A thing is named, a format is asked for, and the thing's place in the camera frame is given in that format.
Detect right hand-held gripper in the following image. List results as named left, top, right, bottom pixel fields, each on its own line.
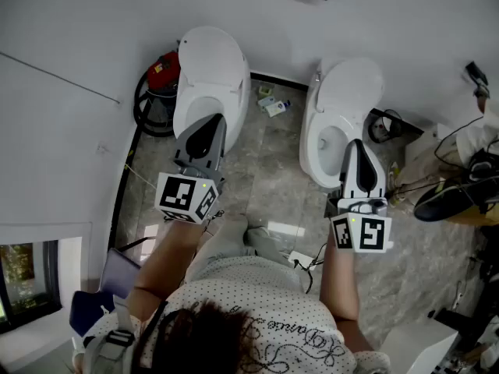
left=325, top=138, right=393, bottom=254

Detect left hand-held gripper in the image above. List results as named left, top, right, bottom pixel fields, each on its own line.
left=154, top=113, right=228, bottom=225

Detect person's left forearm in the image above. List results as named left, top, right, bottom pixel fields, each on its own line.
left=126, top=220, right=208, bottom=319

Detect person's right forearm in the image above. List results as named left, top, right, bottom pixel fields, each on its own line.
left=318, top=230, right=362, bottom=322

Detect white toilet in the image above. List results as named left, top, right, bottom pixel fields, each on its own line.
left=172, top=25, right=252, bottom=156
left=299, top=56, right=387, bottom=189

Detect white sneaker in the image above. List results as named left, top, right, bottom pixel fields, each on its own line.
left=386, top=161, right=405, bottom=208

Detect black round bin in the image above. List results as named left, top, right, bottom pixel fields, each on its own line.
left=367, top=108, right=403, bottom=145

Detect beige crumpled floor sheet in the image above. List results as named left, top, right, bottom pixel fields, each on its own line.
left=397, top=129, right=462, bottom=210

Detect red vacuum cleaner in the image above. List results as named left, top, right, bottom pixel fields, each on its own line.
left=146, top=51, right=182, bottom=132

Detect white power adapter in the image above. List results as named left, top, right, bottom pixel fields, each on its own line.
left=288, top=249, right=317, bottom=270

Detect person's grey trousers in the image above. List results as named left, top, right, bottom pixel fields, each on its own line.
left=182, top=215, right=292, bottom=284

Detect black round device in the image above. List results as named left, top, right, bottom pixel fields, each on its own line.
left=466, top=147, right=499, bottom=183

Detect person's white dotted shirt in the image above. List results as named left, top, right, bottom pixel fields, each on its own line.
left=130, top=255, right=391, bottom=374

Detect blue plastic chair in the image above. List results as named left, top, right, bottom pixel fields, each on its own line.
left=69, top=246, right=142, bottom=339

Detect dark framed window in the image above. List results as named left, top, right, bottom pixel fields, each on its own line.
left=0, top=238, right=64, bottom=333

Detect thin white cable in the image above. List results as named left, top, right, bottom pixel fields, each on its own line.
left=123, top=163, right=157, bottom=189

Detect red vacuum with hose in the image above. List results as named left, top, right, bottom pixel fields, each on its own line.
left=133, top=70, right=176, bottom=138

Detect black looped cable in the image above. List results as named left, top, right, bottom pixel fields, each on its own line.
left=434, top=115, right=499, bottom=173

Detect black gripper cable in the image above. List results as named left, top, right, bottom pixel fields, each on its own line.
left=292, top=241, right=329, bottom=295

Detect white wall rail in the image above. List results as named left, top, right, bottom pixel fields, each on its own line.
left=0, top=51, right=121, bottom=104

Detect black headset cable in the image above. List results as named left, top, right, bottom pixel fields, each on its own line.
left=132, top=299, right=185, bottom=370

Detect grey shoulder strap with buckle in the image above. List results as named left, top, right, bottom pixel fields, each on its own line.
left=80, top=297, right=136, bottom=374

